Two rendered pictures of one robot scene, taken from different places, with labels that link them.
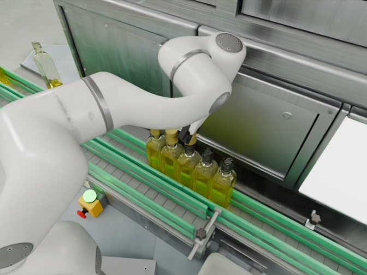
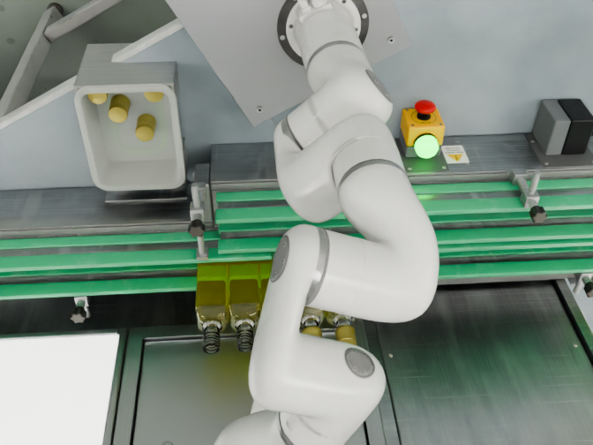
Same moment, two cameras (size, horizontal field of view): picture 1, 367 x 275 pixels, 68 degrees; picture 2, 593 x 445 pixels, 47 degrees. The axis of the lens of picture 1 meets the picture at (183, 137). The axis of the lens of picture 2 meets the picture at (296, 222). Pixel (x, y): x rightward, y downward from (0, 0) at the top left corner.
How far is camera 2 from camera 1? 0.59 m
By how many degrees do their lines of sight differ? 18
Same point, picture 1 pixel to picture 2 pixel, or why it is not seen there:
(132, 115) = (264, 432)
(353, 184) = (56, 390)
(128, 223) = not seen: hidden behind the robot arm
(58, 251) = (299, 199)
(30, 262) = (323, 171)
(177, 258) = (233, 133)
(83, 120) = (291, 419)
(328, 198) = (78, 348)
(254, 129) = (206, 401)
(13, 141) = (310, 396)
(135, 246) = not seen: hidden behind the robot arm
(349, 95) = not seen: outside the picture
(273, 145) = (172, 388)
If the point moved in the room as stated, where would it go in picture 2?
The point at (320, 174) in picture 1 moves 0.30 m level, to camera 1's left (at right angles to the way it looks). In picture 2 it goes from (99, 380) to (230, 314)
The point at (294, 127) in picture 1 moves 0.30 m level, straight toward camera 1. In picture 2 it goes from (153, 433) to (120, 320)
